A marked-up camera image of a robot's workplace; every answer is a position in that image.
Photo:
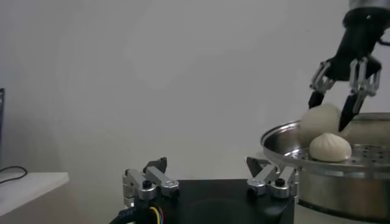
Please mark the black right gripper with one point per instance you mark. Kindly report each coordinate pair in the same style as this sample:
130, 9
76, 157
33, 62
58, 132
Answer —
356, 42

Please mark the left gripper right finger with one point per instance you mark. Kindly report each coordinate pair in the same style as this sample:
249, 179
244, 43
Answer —
274, 184

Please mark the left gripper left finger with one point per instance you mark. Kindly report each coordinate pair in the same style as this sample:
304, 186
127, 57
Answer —
146, 185

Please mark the white steamed baozi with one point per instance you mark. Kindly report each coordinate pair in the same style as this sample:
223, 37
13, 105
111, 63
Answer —
330, 149
320, 121

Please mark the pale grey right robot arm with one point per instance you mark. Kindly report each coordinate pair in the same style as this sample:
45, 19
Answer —
368, 3

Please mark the stainless steel steamer basket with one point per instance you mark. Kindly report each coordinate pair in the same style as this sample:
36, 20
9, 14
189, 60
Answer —
335, 188

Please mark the cream electric cooker base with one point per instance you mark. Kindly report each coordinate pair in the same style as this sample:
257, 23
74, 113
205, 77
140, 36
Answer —
307, 217

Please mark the white side table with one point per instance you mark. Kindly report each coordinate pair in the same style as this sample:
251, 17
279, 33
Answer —
30, 188

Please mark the dark monitor edge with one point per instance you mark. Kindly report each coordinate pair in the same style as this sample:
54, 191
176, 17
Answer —
1, 121

